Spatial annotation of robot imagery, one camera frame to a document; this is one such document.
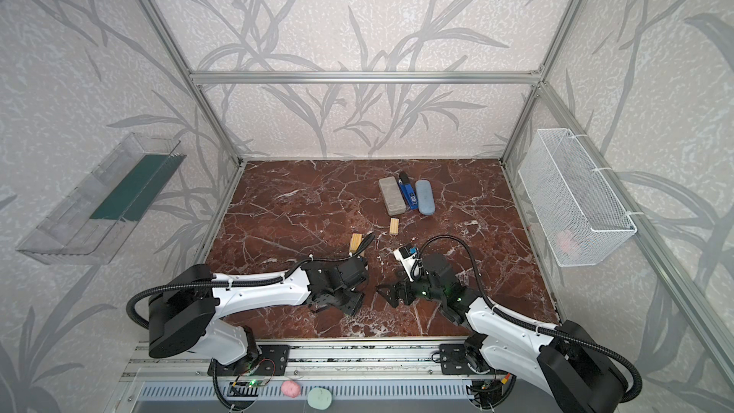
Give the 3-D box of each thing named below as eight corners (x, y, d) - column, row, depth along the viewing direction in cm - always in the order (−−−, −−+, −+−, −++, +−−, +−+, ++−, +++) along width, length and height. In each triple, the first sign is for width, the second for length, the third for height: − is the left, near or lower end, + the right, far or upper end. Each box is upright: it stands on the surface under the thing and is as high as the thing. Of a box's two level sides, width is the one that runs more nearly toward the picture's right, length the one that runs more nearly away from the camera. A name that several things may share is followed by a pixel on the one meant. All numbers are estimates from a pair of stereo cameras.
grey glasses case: (388, 217, 105) (389, 211, 102) (378, 183, 116) (377, 178, 113) (406, 213, 106) (407, 207, 104) (394, 180, 117) (394, 174, 114)
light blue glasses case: (419, 216, 105) (420, 210, 103) (415, 184, 115) (415, 178, 112) (434, 215, 106) (436, 209, 103) (428, 184, 115) (429, 178, 113)
